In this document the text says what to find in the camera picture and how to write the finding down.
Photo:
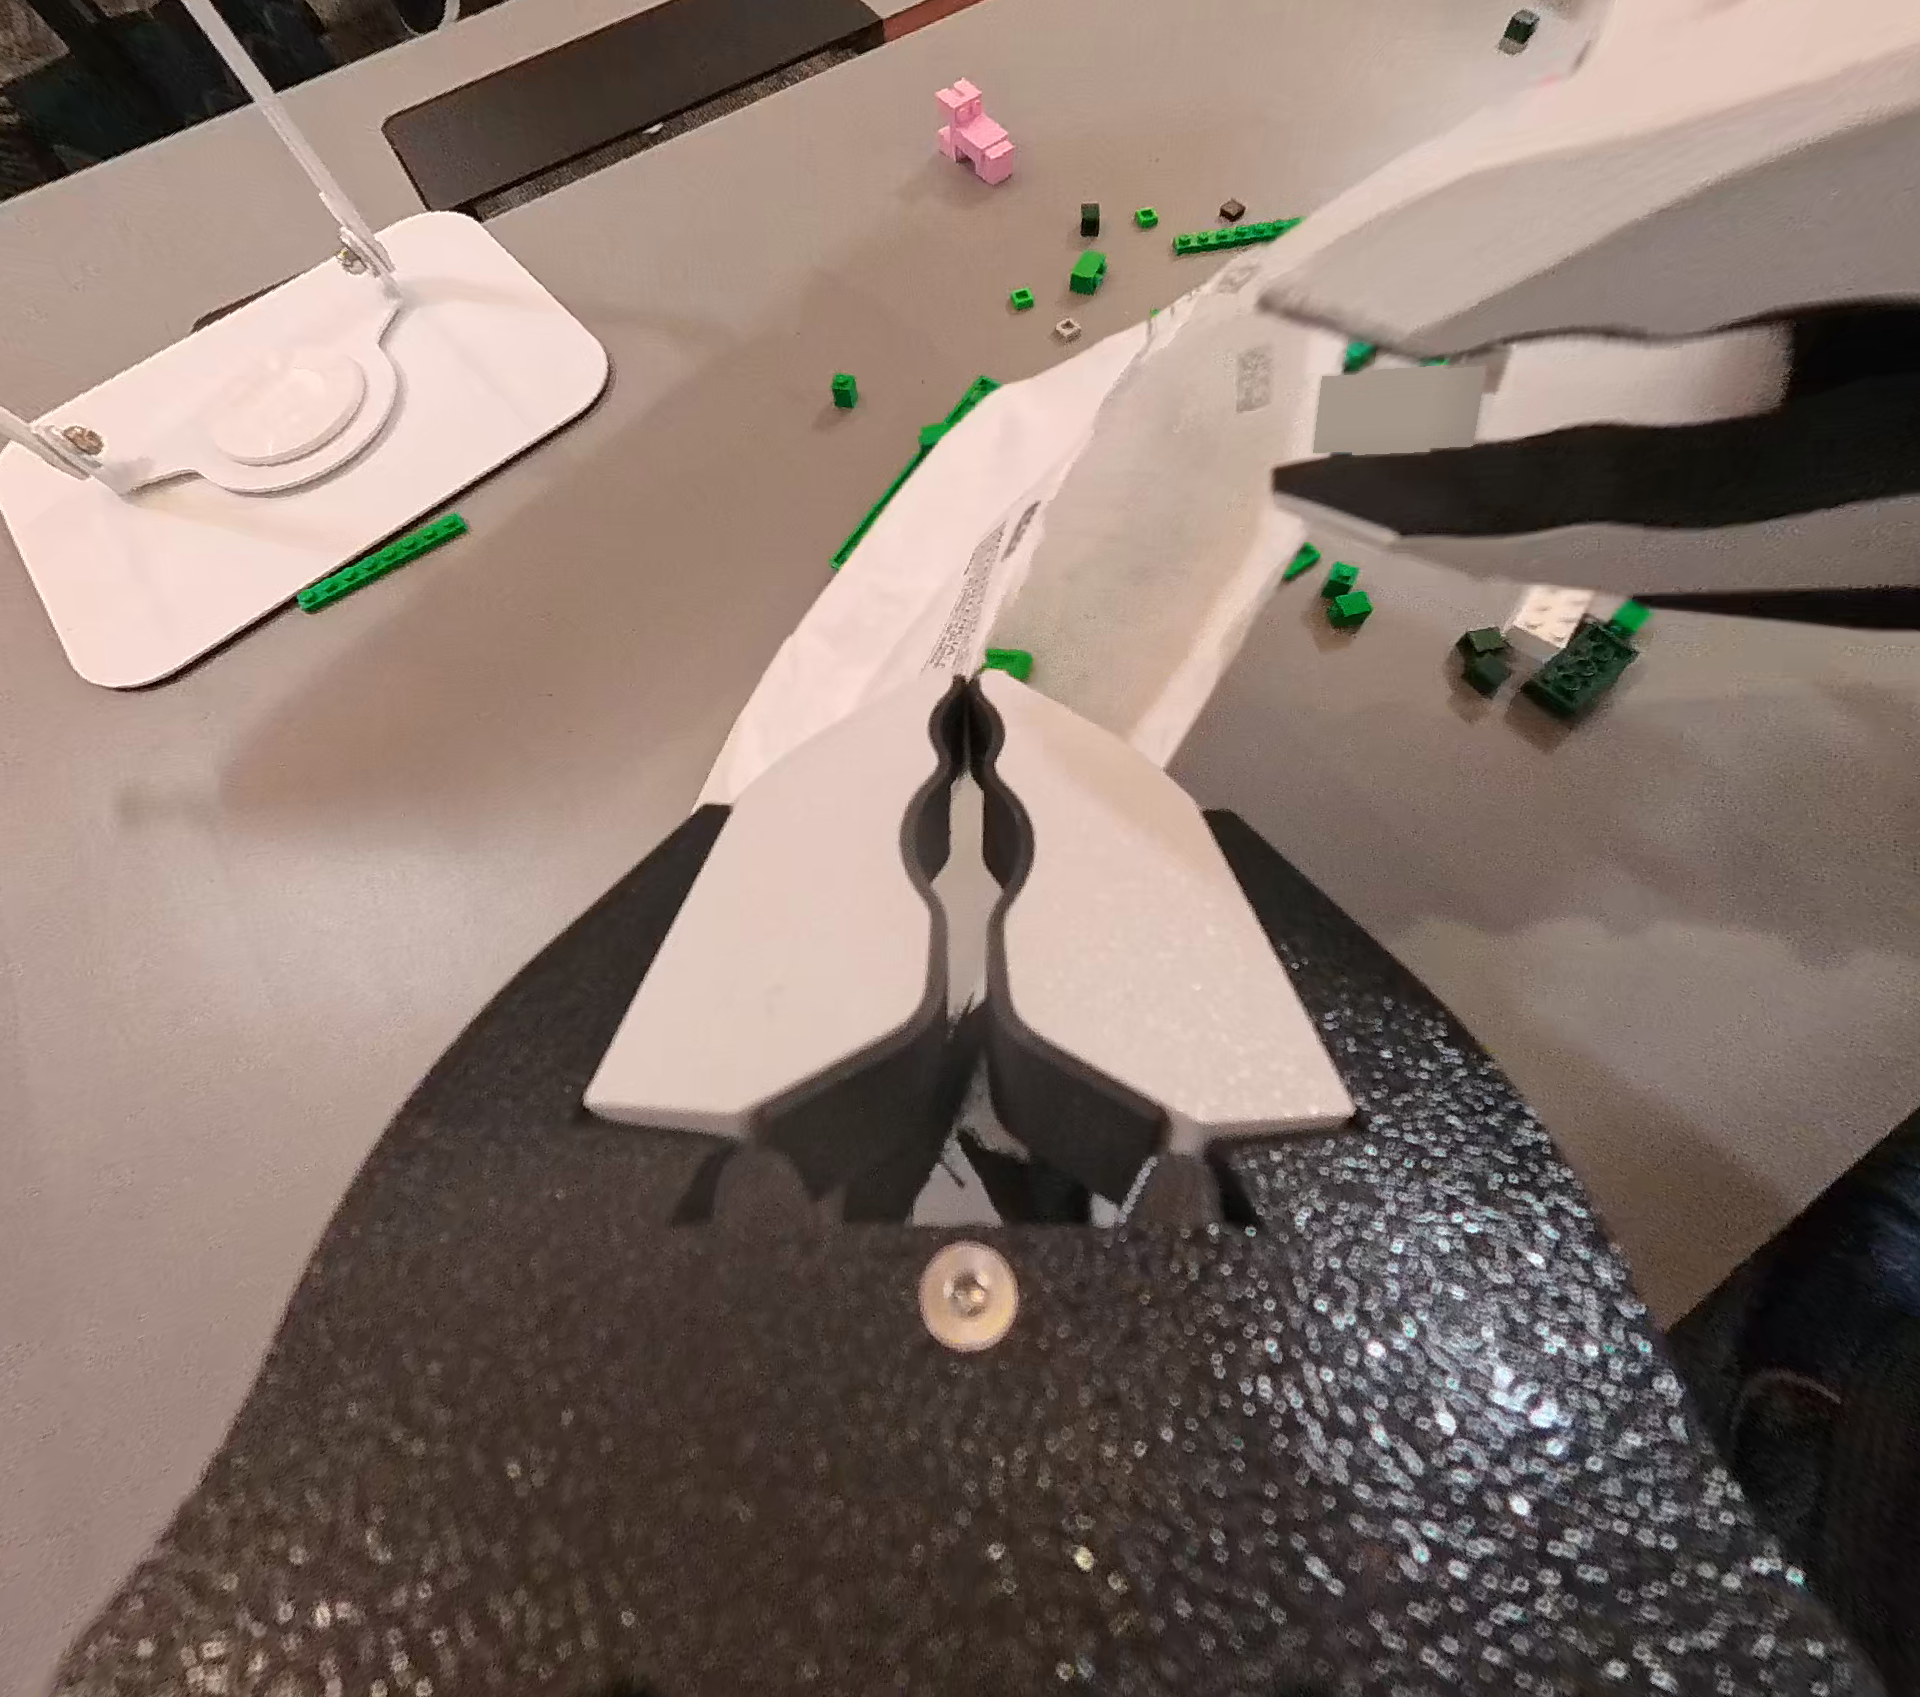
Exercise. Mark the grey desk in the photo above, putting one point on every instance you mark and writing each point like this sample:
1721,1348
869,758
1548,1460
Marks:
451,904

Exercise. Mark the white desk stand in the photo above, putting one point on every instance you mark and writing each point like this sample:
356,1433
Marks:
301,453

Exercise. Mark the white paper bag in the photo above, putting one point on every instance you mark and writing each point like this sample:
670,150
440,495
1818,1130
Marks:
1139,498

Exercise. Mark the person's leg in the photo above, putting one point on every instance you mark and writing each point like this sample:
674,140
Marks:
1832,1367

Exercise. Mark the dark long studded plate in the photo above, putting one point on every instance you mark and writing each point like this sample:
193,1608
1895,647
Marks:
1578,672

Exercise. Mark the green long thin plate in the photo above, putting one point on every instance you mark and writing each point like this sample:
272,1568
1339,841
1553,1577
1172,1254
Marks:
884,498
1239,235
382,564

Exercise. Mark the pink brick pig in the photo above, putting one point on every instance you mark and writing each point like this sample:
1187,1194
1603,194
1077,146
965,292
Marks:
975,139

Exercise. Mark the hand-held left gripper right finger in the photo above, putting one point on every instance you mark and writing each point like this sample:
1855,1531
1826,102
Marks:
1157,964

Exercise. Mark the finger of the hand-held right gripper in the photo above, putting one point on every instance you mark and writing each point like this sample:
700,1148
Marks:
1649,169
1726,561

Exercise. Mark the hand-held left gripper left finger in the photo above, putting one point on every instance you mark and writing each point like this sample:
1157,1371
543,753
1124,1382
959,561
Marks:
798,964

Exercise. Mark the white studded brick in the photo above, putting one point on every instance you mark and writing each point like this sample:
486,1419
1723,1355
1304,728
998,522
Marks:
1548,618

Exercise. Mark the green arch brick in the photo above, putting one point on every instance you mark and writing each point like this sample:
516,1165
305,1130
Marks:
1090,272

